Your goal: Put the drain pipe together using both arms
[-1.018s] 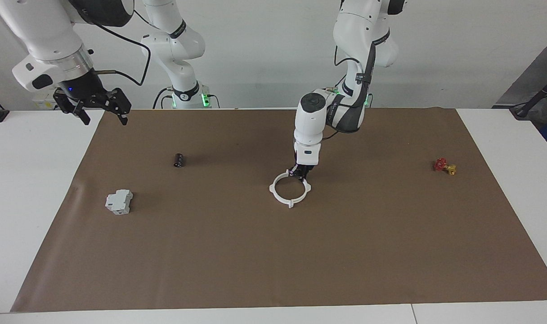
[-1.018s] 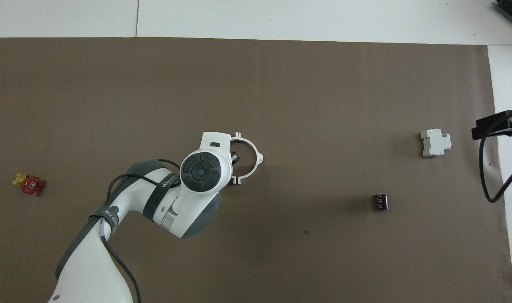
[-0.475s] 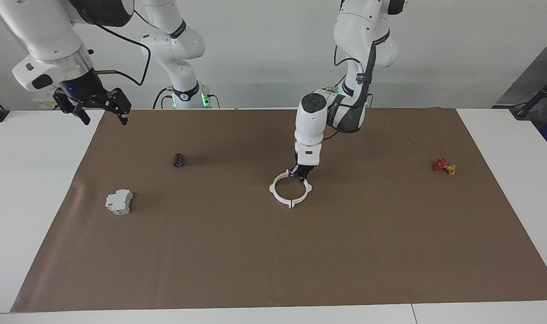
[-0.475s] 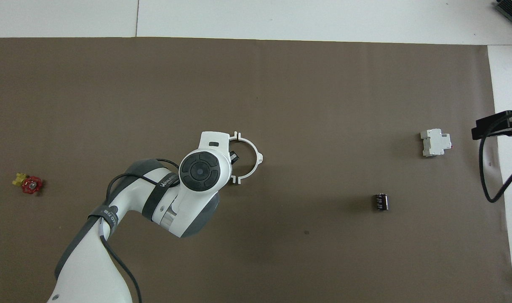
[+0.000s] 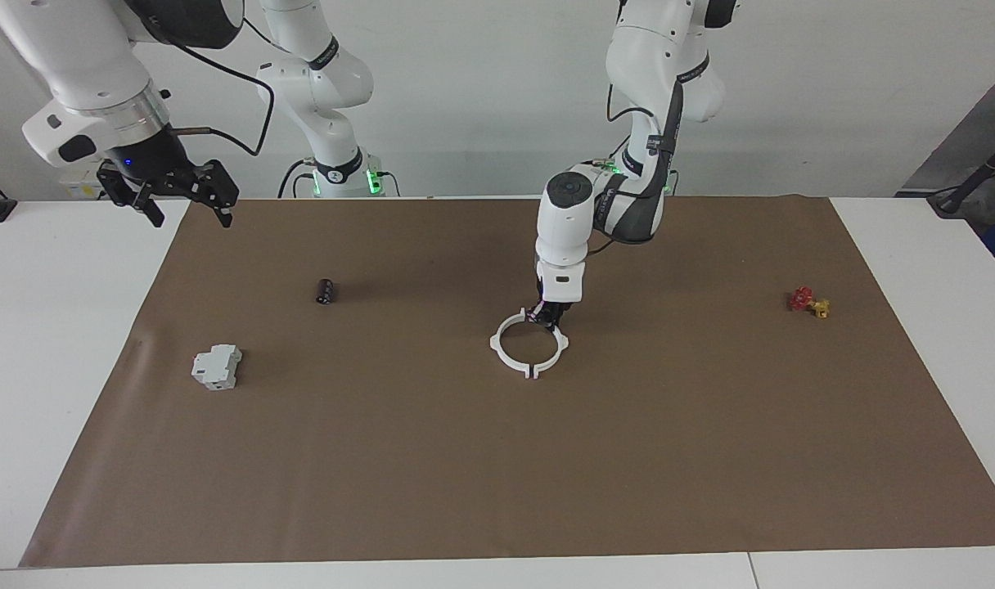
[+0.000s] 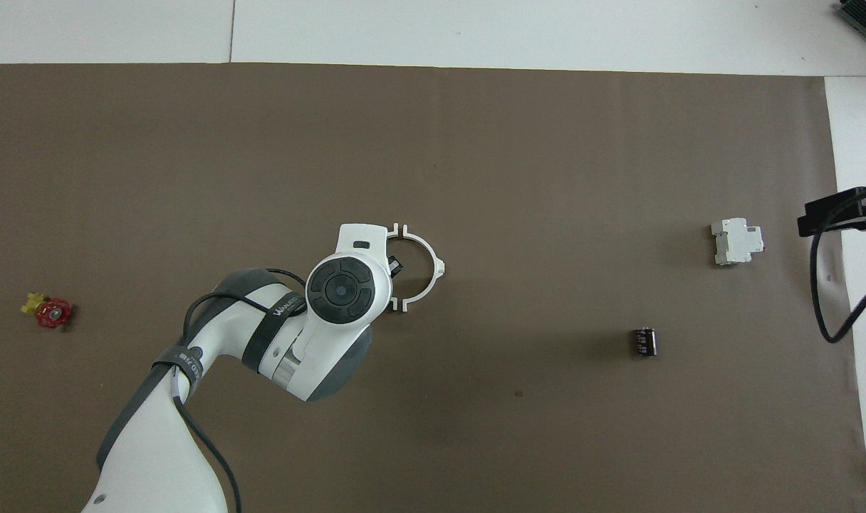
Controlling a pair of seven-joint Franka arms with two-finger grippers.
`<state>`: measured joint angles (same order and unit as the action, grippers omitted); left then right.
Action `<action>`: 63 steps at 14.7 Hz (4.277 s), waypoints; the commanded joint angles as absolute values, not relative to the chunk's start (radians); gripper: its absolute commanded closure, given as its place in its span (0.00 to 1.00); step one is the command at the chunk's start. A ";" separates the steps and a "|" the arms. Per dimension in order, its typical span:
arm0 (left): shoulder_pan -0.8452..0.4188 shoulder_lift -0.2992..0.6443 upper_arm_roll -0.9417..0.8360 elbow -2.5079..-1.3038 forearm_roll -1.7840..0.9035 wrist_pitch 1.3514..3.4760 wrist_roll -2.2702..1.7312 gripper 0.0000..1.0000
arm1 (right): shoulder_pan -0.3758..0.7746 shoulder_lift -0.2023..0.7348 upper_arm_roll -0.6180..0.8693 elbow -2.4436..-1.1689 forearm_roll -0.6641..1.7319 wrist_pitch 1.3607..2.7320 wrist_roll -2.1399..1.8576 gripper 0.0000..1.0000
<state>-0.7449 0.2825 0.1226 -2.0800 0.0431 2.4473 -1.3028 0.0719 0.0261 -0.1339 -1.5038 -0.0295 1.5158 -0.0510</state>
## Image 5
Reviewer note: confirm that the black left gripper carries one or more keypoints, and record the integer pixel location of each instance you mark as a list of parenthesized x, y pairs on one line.
[(555, 311)]

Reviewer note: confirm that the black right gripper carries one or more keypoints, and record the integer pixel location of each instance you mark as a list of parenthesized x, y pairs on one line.
[(150, 155)]

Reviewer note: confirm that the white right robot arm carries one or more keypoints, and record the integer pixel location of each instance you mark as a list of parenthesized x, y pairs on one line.
[(72, 49)]

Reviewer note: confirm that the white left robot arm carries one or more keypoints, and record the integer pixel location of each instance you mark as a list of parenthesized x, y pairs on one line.
[(563, 221)]

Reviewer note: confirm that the white power strip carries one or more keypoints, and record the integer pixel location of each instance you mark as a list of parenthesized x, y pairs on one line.
[(80, 186)]

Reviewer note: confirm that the brown paper table mat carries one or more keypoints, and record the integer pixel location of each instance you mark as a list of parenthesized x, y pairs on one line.
[(497, 474)]

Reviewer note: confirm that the white circuit breaker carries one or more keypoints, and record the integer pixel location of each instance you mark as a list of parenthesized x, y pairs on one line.
[(216, 368)]

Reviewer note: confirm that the black cylindrical capacitor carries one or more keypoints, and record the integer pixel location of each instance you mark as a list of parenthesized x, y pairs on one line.
[(326, 291)]

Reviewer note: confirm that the black tripod stand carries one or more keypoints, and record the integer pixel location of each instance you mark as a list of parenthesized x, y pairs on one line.
[(949, 203)]

